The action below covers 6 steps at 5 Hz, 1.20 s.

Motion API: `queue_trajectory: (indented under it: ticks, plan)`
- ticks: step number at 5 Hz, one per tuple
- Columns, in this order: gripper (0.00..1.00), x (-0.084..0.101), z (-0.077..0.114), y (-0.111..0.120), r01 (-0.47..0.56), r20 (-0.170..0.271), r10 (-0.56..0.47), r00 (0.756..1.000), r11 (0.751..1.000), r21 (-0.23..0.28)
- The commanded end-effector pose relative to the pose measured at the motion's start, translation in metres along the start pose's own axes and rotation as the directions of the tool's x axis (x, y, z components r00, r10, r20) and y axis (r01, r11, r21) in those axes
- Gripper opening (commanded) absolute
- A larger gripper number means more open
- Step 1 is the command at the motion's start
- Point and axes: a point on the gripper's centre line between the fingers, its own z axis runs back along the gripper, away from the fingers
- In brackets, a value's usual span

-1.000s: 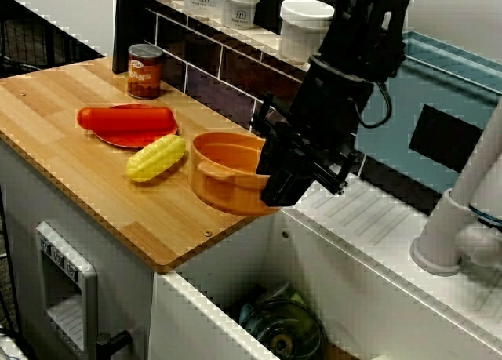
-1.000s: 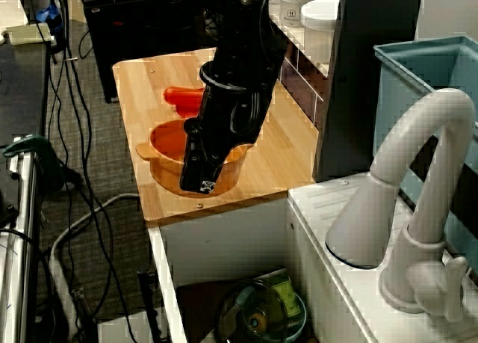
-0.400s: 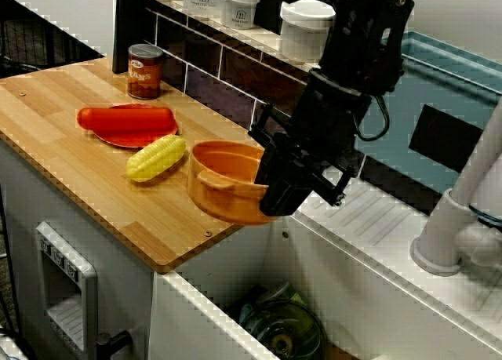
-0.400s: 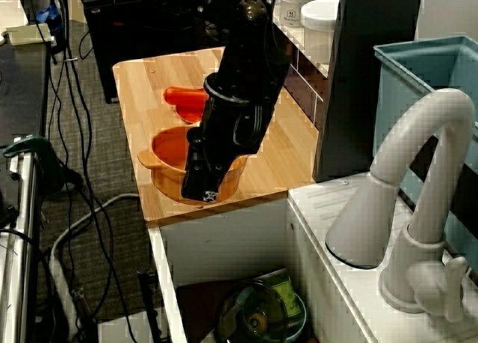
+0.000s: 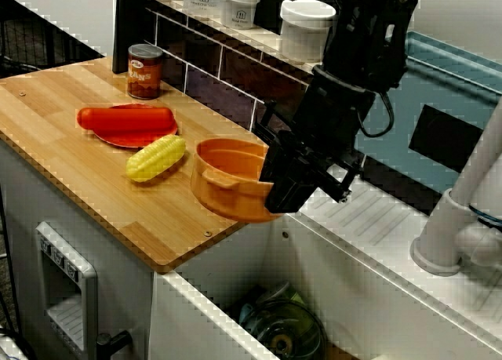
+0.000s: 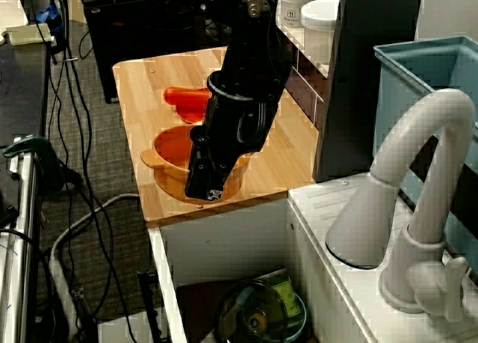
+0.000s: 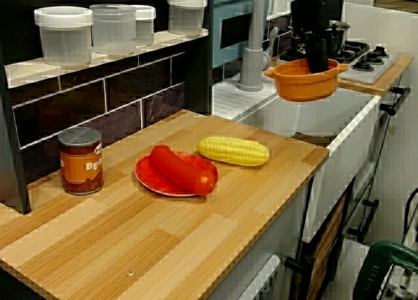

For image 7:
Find dark tiled backsplash shelf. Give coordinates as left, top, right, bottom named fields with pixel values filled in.
left=0, top=0, right=214, bottom=215

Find black oven handle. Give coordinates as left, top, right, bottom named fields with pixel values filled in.
left=379, top=86, right=413, bottom=117

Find grey toy faucet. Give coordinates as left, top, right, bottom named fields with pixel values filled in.
left=236, top=0, right=280, bottom=93

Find grey dispenser panel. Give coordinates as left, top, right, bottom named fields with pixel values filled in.
left=238, top=254, right=283, bottom=300

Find red toy sausage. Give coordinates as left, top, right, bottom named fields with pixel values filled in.
left=150, top=144, right=217, bottom=197

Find green clamp handle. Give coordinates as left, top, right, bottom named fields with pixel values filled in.
left=352, top=241, right=418, bottom=300

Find orange toy pot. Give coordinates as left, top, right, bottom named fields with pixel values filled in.
left=263, top=58, right=350, bottom=103

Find red toy plate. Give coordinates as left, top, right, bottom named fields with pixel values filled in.
left=134, top=150, right=220, bottom=197

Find toy beans can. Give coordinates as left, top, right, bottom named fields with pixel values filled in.
left=57, top=126, right=106, bottom=197

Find toy stovetop black burners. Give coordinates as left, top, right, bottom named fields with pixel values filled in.
left=276, top=39, right=400, bottom=86

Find teal plastic bin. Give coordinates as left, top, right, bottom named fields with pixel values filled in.
left=212, top=0, right=276, bottom=69

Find black drawer handle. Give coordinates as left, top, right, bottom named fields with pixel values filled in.
left=346, top=199, right=381, bottom=243

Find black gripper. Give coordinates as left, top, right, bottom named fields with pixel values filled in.
left=289, top=0, right=332, bottom=75

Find white sink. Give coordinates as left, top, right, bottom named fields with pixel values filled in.
left=208, top=1, right=418, bottom=300

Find stainless steel pot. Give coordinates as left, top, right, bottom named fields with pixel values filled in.
left=327, top=19, right=352, bottom=50

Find wood panel black frame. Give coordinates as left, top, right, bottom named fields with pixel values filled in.
left=301, top=193, right=349, bottom=300

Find yellow toy corn cob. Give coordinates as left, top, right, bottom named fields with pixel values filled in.
left=196, top=135, right=271, bottom=167

